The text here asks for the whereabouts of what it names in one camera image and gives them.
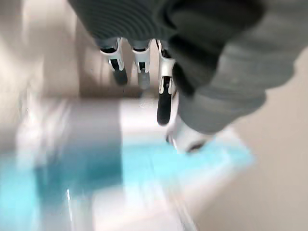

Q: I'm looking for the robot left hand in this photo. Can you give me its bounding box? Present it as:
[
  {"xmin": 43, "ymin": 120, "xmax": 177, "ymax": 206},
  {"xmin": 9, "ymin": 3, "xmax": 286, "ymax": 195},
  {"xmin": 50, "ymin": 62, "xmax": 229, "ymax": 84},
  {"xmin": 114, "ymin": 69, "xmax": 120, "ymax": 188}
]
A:
[{"xmin": 67, "ymin": 0, "xmax": 299, "ymax": 154}]

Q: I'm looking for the blue front cart drawer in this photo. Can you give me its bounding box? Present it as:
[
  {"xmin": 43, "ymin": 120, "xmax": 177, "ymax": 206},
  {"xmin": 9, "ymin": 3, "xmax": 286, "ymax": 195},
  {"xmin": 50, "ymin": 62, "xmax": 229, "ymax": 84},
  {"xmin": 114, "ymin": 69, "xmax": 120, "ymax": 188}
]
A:
[{"xmin": 0, "ymin": 141, "xmax": 256, "ymax": 217}]

